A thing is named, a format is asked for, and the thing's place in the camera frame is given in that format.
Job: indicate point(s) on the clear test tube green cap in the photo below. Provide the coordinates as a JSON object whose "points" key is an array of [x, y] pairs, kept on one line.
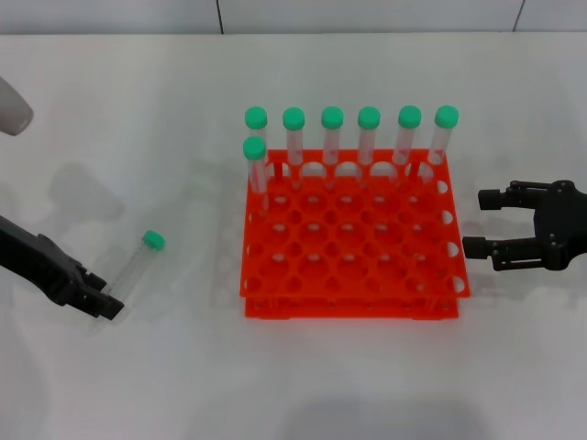
{"points": [[446, 116], [254, 147], [293, 119], [409, 116], [332, 117], [369, 117], [255, 117], [133, 266]]}

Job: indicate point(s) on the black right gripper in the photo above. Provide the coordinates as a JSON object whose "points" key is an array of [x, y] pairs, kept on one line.
{"points": [[564, 224]]}

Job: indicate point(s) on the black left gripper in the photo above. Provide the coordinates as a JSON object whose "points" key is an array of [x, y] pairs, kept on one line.
{"points": [[41, 266]]}

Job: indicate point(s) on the orange test tube rack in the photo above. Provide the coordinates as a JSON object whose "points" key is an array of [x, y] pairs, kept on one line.
{"points": [[357, 238]]}

